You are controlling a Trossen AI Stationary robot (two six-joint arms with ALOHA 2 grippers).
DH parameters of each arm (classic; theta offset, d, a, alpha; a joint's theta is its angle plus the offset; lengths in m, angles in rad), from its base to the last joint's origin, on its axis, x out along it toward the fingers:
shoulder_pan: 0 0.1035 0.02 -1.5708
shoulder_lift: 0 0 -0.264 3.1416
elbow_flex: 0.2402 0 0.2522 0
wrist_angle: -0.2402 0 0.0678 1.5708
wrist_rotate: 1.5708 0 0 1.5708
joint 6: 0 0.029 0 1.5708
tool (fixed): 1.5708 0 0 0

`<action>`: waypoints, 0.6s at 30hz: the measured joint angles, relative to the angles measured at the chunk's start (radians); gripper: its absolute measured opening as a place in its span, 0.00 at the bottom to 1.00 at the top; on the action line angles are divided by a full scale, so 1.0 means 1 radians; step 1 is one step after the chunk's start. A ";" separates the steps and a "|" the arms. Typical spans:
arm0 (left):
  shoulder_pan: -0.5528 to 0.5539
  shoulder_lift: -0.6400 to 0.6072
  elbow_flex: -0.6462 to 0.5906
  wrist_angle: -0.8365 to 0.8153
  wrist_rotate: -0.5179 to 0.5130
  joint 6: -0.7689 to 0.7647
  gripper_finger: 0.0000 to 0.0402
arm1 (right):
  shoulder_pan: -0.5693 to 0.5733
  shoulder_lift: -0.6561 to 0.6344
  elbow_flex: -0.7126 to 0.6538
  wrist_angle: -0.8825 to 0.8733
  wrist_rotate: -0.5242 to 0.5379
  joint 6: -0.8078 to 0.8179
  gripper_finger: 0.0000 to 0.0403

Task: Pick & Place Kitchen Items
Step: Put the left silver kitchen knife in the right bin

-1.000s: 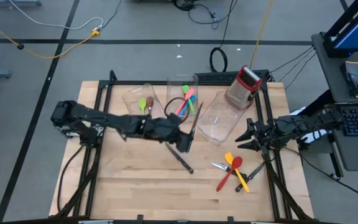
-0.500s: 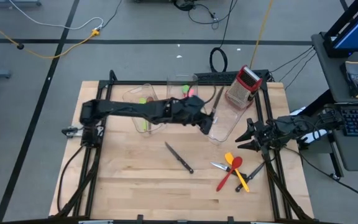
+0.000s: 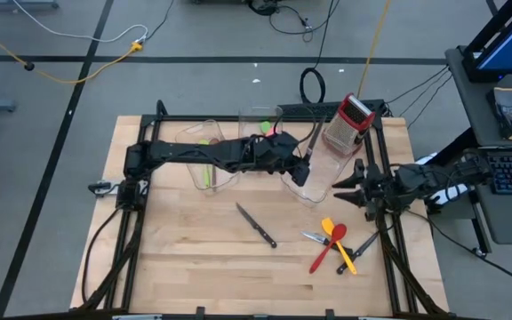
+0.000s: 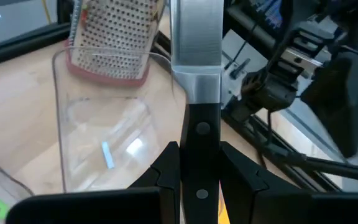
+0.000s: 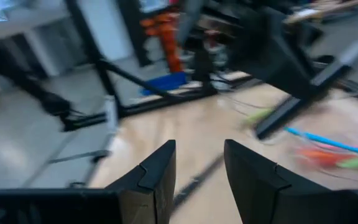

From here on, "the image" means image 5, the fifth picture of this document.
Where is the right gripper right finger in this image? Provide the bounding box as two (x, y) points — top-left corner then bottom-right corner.
(223, 139), (333, 224)

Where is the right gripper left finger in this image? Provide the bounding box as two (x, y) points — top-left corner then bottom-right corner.
(104, 139), (177, 224)

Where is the steel knife black handle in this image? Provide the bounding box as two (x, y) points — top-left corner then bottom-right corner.
(173, 152), (226, 210)

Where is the lime green silicone spoon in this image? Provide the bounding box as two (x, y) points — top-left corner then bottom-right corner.
(243, 108), (275, 126)

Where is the orange silicone spatula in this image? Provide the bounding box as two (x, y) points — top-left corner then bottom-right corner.
(295, 147), (357, 169)

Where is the clear plastic bin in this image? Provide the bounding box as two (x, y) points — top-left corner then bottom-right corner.
(275, 102), (358, 190)

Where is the blue silicone spatula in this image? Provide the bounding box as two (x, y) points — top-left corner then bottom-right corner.
(283, 126), (358, 156)

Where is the blue background box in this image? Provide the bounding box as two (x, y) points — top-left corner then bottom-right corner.
(140, 72), (188, 96)

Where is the orange background machine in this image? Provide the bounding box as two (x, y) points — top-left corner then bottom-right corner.
(139, 11), (183, 74)

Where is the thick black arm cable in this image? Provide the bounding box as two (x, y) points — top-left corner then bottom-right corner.
(46, 149), (112, 165)

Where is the black aluminium table frame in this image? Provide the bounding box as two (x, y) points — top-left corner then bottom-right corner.
(63, 0), (358, 119)

